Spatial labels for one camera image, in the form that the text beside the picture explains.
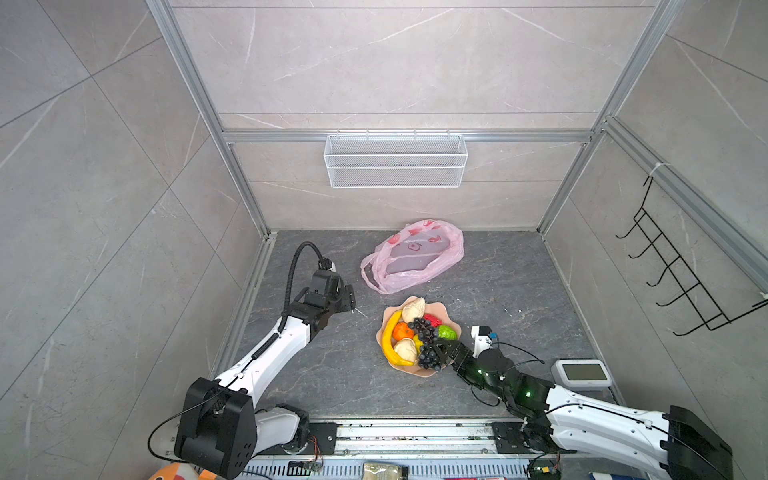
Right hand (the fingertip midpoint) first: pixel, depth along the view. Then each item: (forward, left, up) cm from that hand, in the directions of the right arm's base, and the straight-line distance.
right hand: (438, 350), depth 79 cm
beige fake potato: (+13, +6, 0) cm, 14 cm away
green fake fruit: (+5, -3, +1) cm, 6 cm away
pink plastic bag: (+41, +5, -7) cm, 42 cm away
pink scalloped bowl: (+15, 0, -4) cm, 16 cm away
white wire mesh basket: (+59, +10, +21) cm, 63 cm away
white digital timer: (-6, -39, -5) cm, 40 cm away
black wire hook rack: (+7, -55, +22) cm, 60 cm away
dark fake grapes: (+4, +3, +2) cm, 5 cm away
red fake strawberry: (+10, -1, -2) cm, 10 cm away
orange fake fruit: (+7, +10, -2) cm, 12 cm away
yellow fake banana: (+4, +14, -2) cm, 14 cm away
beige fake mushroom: (+1, +9, 0) cm, 9 cm away
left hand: (+18, +27, +6) cm, 33 cm away
